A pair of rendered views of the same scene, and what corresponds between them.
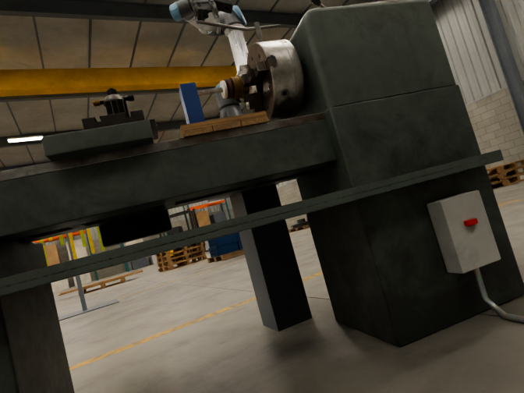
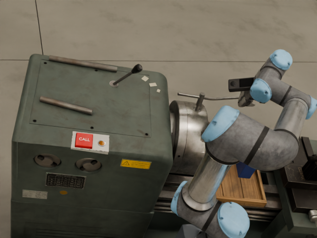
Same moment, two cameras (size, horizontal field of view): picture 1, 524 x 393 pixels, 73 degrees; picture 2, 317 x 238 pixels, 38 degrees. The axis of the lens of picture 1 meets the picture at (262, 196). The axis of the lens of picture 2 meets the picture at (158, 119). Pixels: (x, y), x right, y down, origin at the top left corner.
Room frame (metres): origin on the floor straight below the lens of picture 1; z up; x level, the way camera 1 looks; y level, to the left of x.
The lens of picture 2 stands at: (2.79, -0.30, 2.57)
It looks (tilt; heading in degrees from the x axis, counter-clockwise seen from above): 46 degrees down; 180
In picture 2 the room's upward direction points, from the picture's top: 20 degrees clockwise
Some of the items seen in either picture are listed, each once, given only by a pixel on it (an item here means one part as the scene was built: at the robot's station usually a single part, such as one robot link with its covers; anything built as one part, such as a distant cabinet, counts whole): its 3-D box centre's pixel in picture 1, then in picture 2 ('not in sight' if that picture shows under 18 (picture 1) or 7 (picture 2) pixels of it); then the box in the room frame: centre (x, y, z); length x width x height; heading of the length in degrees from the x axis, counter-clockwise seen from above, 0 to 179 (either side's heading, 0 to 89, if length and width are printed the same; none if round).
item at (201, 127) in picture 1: (218, 139); (229, 169); (1.34, 0.10, 0.89); 0.36 x 0.30 x 0.04; 16
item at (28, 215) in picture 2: (393, 210); (78, 209); (1.55, -0.53, 0.43); 0.60 x 0.48 x 0.86; 106
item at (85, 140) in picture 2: not in sight; (84, 141); (1.76, -0.52, 1.26); 0.06 x 0.06 x 0.02; 16
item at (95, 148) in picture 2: not in sight; (89, 146); (1.75, -0.50, 1.23); 0.13 x 0.08 x 0.06; 106
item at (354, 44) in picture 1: (352, 76); (93, 133); (1.55, -0.54, 1.06); 0.59 x 0.48 x 0.39; 106
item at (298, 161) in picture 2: (122, 141); (301, 172); (1.25, 0.44, 0.95); 0.43 x 0.18 x 0.04; 16
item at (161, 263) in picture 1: (180, 253); not in sight; (10.64, 2.82, 0.36); 1.26 x 0.86 x 0.73; 130
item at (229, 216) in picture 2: (227, 95); (227, 224); (1.90, 0.04, 1.27); 0.13 x 0.12 x 0.14; 75
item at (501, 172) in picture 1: (497, 175); not in sight; (7.98, -5.24, 0.22); 1.25 x 0.86 x 0.44; 121
